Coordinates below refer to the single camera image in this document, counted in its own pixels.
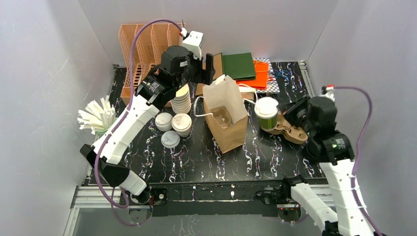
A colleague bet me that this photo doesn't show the stack of paper cups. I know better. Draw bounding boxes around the stack of paper cups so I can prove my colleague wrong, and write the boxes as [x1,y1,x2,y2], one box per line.
[171,84,191,114]

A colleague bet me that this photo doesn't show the orange paper bag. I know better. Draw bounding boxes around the orange paper bag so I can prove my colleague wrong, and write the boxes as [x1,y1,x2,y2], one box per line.
[236,59,270,90]

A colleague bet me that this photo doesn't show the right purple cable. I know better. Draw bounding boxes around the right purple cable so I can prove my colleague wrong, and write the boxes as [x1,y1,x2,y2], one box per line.
[332,86,382,236]

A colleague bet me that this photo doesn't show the white wrapped straws bundle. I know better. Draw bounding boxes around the white wrapped straws bundle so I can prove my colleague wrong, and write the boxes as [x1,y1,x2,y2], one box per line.
[77,95,117,137]

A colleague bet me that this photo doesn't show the single white lid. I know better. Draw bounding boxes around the single white lid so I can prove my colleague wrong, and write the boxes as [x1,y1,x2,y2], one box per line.
[254,97,279,119]
[172,113,192,130]

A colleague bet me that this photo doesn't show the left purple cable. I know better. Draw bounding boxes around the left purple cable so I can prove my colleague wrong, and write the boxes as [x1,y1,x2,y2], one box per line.
[93,18,185,227]

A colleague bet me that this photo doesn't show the pink desk file organizer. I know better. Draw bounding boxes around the pink desk file organizer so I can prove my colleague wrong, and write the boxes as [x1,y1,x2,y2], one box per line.
[119,23,181,105]

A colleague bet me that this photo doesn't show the loose white lid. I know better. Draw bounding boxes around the loose white lid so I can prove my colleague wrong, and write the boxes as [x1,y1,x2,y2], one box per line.
[161,130,180,148]

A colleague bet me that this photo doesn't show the dark green paper bag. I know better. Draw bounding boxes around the dark green paper bag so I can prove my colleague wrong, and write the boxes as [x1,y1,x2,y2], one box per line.
[213,53,256,80]

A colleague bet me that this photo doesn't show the cardboard two-cup carrier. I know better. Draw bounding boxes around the cardboard two-cup carrier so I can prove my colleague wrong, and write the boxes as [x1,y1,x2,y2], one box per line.
[261,114,308,145]

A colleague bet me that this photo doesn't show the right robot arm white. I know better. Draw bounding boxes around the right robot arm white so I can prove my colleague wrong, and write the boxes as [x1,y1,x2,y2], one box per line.
[278,96,382,236]

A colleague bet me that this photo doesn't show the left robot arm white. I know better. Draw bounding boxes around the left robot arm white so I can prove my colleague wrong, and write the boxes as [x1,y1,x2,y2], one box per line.
[80,45,215,196]

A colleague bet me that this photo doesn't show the green paper cup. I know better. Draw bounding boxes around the green paper cup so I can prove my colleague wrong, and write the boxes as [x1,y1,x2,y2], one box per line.
[254,96,279,130]

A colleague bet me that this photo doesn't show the purple cable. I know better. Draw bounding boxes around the purple cable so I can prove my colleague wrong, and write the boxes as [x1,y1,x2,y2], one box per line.
[93,18,185,227]
[332,86,382,236]

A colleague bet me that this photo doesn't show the stack of white lids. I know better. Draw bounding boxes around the stack of white lids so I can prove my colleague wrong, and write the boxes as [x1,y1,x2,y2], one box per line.
[155,113,173,132]

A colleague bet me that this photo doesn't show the single paper cup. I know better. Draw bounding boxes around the single paper cup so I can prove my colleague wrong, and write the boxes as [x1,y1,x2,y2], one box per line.
[172,113,192,137]

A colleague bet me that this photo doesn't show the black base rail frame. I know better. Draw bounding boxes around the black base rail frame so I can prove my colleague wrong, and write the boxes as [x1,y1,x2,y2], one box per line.
[104,179,307,222]

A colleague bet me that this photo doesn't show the tan paper bag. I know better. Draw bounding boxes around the tan paper bag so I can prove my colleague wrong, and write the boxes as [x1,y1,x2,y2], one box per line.
[192,75,250,153]

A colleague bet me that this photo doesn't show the brown kraft paper bag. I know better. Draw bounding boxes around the brown kraft paper bag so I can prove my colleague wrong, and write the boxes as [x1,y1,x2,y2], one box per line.
[194,84,256,100]

